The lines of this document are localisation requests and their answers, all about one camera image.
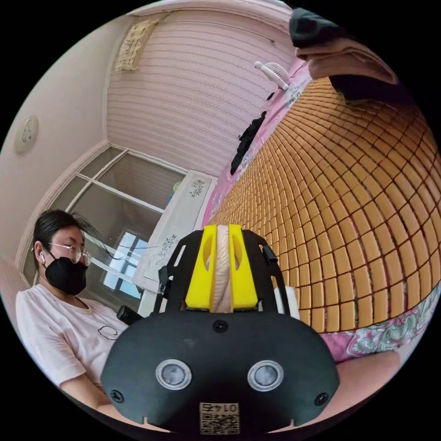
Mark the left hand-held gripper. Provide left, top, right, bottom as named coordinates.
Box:
left=116, top=305, right=142, bottom=327

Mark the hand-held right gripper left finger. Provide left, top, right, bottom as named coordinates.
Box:
left=185, top=224, right=218, bottom=312

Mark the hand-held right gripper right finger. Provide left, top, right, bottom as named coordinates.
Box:
left=228, top=223, right=258, bottom=311

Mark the person's right forearm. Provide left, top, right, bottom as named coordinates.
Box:
left=60, top=373, right=119, bottom=419

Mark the white cupboard with print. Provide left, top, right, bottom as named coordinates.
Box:
left=132, top=169, right=218, bottom=294

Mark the person's body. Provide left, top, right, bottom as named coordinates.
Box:
left=15, top=209, right=130, bottom=397

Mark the window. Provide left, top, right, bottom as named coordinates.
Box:
left=22, top=144, right=188, bottom=304

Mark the black garment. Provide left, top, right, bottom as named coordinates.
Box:
left=230, top=111, right=268, bottom=176

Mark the white fan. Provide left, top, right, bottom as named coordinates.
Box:
left=254, top=61, right=291, bottom=92

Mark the round ceiling lamp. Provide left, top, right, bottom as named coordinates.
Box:
left=13, top=116, right=39, bottom=155

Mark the pile of clothes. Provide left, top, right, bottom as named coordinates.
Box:
left=288, top=7, right=414, bottom=104

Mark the beige wall hanging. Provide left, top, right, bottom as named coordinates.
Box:
left=114, top=19, right=161, bottom=72

